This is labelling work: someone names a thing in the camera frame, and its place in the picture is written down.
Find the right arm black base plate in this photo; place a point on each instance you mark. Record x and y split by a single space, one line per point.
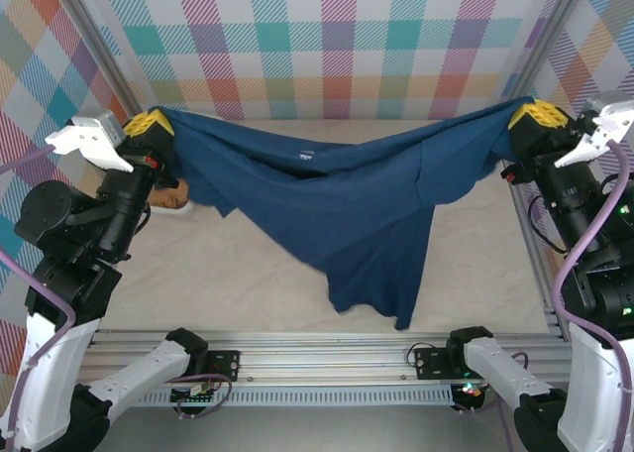
431 365

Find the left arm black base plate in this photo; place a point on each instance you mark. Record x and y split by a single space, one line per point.
225 365

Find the dark blue t-shirt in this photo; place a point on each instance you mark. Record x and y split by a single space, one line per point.
322 199

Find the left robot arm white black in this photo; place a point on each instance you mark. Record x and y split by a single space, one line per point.
49 372

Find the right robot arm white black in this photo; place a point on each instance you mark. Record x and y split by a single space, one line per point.
594 382

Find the aluminium side rail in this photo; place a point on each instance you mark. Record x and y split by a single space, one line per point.
543 278

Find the tan crumpled cloth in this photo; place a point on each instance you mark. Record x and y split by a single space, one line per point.
171 194

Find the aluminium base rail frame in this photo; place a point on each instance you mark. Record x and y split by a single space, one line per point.
322 358

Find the small board with green lights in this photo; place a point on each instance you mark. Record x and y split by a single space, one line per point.
190 398

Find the small board with coloured light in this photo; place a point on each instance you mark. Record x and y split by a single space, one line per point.
470 391

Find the aluminium corner post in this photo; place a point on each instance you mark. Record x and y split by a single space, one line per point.
102 40
537 45

